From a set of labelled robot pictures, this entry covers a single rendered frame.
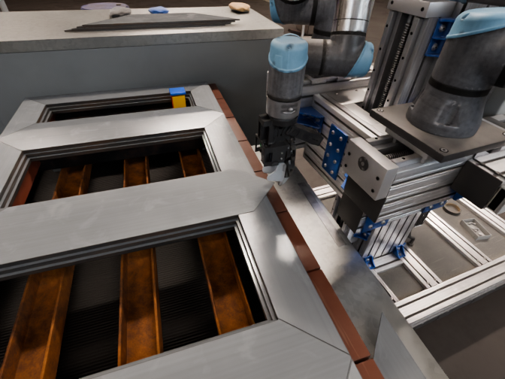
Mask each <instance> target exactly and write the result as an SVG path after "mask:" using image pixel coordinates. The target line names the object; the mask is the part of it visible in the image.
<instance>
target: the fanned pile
mask: <svg viewBox="0 0 505 379"><path fill-rule="evenodd" d="M373 360H374V362H375V363H376V365H377V366H378V368H379V370H380V371H381V373H382V375H383V377H384V378H385V379H426V377H425V376H424V375H423V373H422V371H421V370H420V368H419V367H418V366H417V364H416V362H415V361H414V359H413V358H412V356H411V355H410V353H409V351H408V350H407V349H406V347H405V346H404V344H403V342H402V341H401V339H400V338H399V337H398V335H397V333H396V332H395V330H394V329H393V328H392V326H391V324H390V323H389V321H388V320H387V319H386V317H385V315H384V314H383V312H382V313H381V318H380V325H379V330H378V334H377V338H376V346H375V350H374V355H373Z"/></svg>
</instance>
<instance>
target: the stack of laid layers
mask: <svg viewBox="0 0 505 379"><path fill-rule="evenodd" d="M163 102H171V94H170V93H164V94H155V95H148V96H132V97H124V98H116V99H101V100H92V101H84V102H69V103H61V104H53V105H45V107H44V109H43V111H42V113H41V115H40V117H39V119H38V121H37V123H45V122H49V121H50V119H51V117H52V115H53V114H60V113H68V112H76V111H90V110H98V109H105V108H119V107H127V106H135V105H148V104H156V103H163ZM199 138H202V140H203V142H204V146H205V148H206V151H207V154H208V156H209V159H210V163H211V165H212V167H213V171H214V172H217V171H221V169H220V167H219V163H218V162H217V159H216V156H215V153H214V152H213V148H212V146H211V143H210V140H209V138H208V136H207V133H206V130H205V128H199V129H187V130H182V131H176V132H164V133H158V134H152V135H141V136H134V137H128V138H118V139H111V140H105V141H93V142H87V143H82V144H70V145H64V146H58V147H47V148H41V149H34V150H23V151H22V153H21V154H20V157H19V159H18V160H17V162H16V164H15V166H14V168H13V170H12V172H11V174H10V176H9V178H8V180H7V182H6V184H5V186H4V188H3V190H2V192H1V194H0V211H3V210H4V209H5V208H8V207H12V204H13V203H14V200H15V198H16V196H17V193H18V191H19V189H20V187H21V184H22V182H23V180H24V177H25V176H26V173H27V171H28V169H29V166H30V164H31V162H34V161H40V160H45V159H56V158H62V157H68V156H78V155H84V154H90V153H100V152H106V151H112V150H122V149H128V148H133V147H144V146H150V145H156V144H166V143H171V142H178V141H188V140H194V139H199ZM231 230H234V231H235V233H236V236H237V239H238V242H239V245H240V248H241V250H242V253H243V257H244V259H245V261H246V265H247V268H248V270H249V273H250V276H251V278H252V282H253V285H254V287H255V289H256V293H257V296H258V298H259V301H260V304H261V307H262V310H263V313H264V315H265V319H266V321H263V322H260V323H257V324H253V325H251V326H247V327H243V328H241V329H237V330H234V331H231V332H227V333H225V334H222V335H217V336H215V337H212V338H208V339H205V340H203V341H198V342H195V343H193V344H188V345H186V346H183V347H179V348H176V349H173V350H169V351H167V352H164V353H160V354H157V355H154V356H150V357H147V358H145V359H140V360H138V361H135V362H130V363H128V364H125V365H121V366H118V367H116V368H112V369H108V370H106V371H102V372H99V373H96V374H92V375H90V376H86V377H82V378H80V379H90V378H93V377H97V376H99V375H102V374H107V373H109V372H112V371H116V370H119V369H121V368H125V367H128V366H131V365H135V364H138V363H140V362H145V361H147V360H150V359H155V358H157V357H160V356H164V355H166V354H169V353H173V352H176V351H178V350H183V349H186V348H188V347H193V346H195V345H198V344H202V343H205V342H208V341H212V340H214V339H218V338H221V337H224V336H227V335H231V334H234V333H236V332H240V331H243V330H246V329H250V328H252V327H256V326H260V325H262V324H265V323H269V322H272V321H275V320H280V319H279V318H277V314H276V312H275V310H274V306H273V304H272V302H271V299H270V296H269V294H268V291H267V289H266V286H265V283H264V281H263V279H262V275H261V273H260V271H259V267H258V265H257V263H256V260H255V257H254V255H253V252H252V250H251V247H250V245H249V242H248V240H247V237H246V234H245V231H244V230H243V227H242V224H241V221H240V218H239V214H238V215H235V216H231V217H225V218H221V219H217V220H211V221H207V222H203V223H196V224H193V225H189V226H182V227H179V228H175V229H168V230H165V231H161V232H154V233H150V234H146V235H139V236H136V237H132V238H125V239H121V240H118V241H111V242H107V243H103V244H97V245H92V246H89V247H82V248H78V249H74V250H68V251H64V252H60V253H54V254H50V255H46V256H39V257H35V258H31V259H25V260H21V261H17V262H11V263H7V264H3V265H0V281H3V280H10V279H14V278H17V277H23V276H27V275H31V274H37V273H41V272H44V271H50V270H54V269H58V268H64V267H68V266H72V265H78V264H81V263H85V262H91V261H95V260H99V259H105V258H108V257H112V256H118V255H122V254H126V253H132V252H135V251H139V250H146V249H149V248H153V247H159V246H162V245H166V244H173V243H176V242H180V241H186V240H190V239H193V238H200V237H204V236H207V235H213V234H217V233H220V232H227V231H231Z"/></svg>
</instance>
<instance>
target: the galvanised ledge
mask: <svg viewBox="0 0 505 379"><path fill-rule="evenodd" d="M273 182H274V183H275V184H274V187H275V189H276V190H277V192H278V194H279V195H280V198H281V199H282V200H283V203H284V204H285V206H286V208H287V209H288V212H289V213H290V214H291V216H292V219H293V220H294V221H295V224H296V225H297V227H298V229H299V230H300V232H301V234H302V235H303V237H304V240H305V241H306V242H307V244H308V246H309V248H310V249H311V251H312V253H313V255H314V256H315V258H316V260H317V262H318V263H319V265H320V267H321V268H320V269H322V270H323V272H324V274H325V276H326V277H327V279H328V281H329V283H330V285H331V286H332V288H333V290H334V291H335V293H336V295H337V297H338V298H339V300H340V302H341V304H342V306H343V307H344V309H345V311H346V312H347V314H348V316H349V318H350V320H351V321H352V323H353V325H354V326H355V328H356V330H357V331H358V333H359V335H360V336H361V339H362V341H363V342H364V344H365V346H366V347H367V349H368V351H369V352H370V357H369V359H372V358H373V355H374V350H375V346H376V338H377V334H378V330H379V325H380V318H381V313H382V312H383V314H384V315H385V317H386V319H387V320H388V321H389V323H390V324H391V326H392V328H393V329H394V330H395V332H396V333H397V335H398V337H399V338H400V339H401V341H402V342H403V344H404V346H405V347H406V349H407V350H408V351H409V353H410V355H411V356H412V358H413V359H414V361H415V362H416V364H417V366H418V367H419V368H420V370H421V371H422V373H423V375H424V376H425V377H426V379H448V377H447V376H446V374H445V373H444V371H443V370H442V368H441V367H440V366H439V364H438V363H437V361H436V360H435V359H434V357H433V356H432V355H431V353H430V352H429V350H428V349H427V347H426V346H425V345H424V344H423V342H422V341H421V339H420V338H419V336H418V335H417V334H416V332H415V331H414V330H413V328H412V326H411V325H410V324H409V323H408V322H407V320H406V318H405V317H404V315H403V314H402V313H401V312H400V310H399V309H398V307H397V306H396V304H395V303H394V302H393V301H392V299H391V298H390V296H389V294H388V293H387V292H386V291H385V289H384V288H383V286H382V285H381V283H380V282H379V281H378V280H377V278H376V277H375V275H374V274H373V272H372V271H371V270H370V269H369V267H368V266H367V264H366V263H365V261H364V260H363V259H362V257H361V256H360V255H359V253H358V251H357V250H356V249H355V248H354V246H353V245H352V243H351V242H350V241H349V239H348V238H347V237H346V235H345V234H344V232H343V231H342V229H341V228H340V227H339V226H338V224H337V223H336V221H335V220H334V218H333V217H332V216H331V214H330V213H329V212H328V210H327V208H326V207H325V206H324V205H323V203H322V202H321V200H320V199H319V197H318V196H317V194H315V192H314V191H313V189H312V188H311V186H310V185H309V184H308V182H307V181H306V180H305V178H304V176H303V175H302V174H301V173H300V171H299V170H298V168H297V167H296V165H295V167H294V170H293V172H292V175H291V176H290V177H289V179H288V180H287V181H286V182H285V183H284V184H283V185H282V186H279V184H278V182H277V181H273ZM303 182H305V184H306V185H307V187H308V188H309V190H310V191H311V193H312V194H313V196H314V197H315V199H316V200H317V202H318V203H319V204H320V206H321V207H322V209H323V211H324V212H325V213H326V215H327V216H328V218H329V220H330V221H331V222H332V223H333V225H334V227H335V228H336V230H337V231H338V232H339V234H340V236H341V237H342V239H343V240H344V241H345V242H346V245H344V246H341V247H338V246H337V244H336V243H335V241H334V239H333V238H332V237H331V235H330V233H329V232H328V230H327V229H326V228H325V225H324V224H323V222H322V221H321V220H320V218H319V216H318V215H317V213H316V212H315V210H314V209H313V207H312V205H311V204H310V203H309V201H308V200H307V197H306V196H305V194H304V193H303V192H302V190H301V188H300V187H299V185H298V183H303Z"/></svg>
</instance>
